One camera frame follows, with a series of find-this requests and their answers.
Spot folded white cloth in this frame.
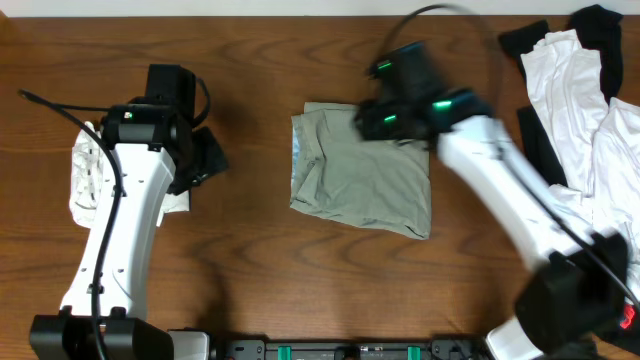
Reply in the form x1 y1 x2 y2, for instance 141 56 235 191
69 130 191 229

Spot white shirt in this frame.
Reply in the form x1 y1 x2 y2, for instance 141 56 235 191
520 30 639 292

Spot khaki shorts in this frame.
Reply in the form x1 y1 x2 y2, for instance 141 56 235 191
289 102 432 240

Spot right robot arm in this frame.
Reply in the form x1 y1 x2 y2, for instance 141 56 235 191
356 42 636 359

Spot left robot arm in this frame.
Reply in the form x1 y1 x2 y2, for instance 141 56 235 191
29 64 228 360

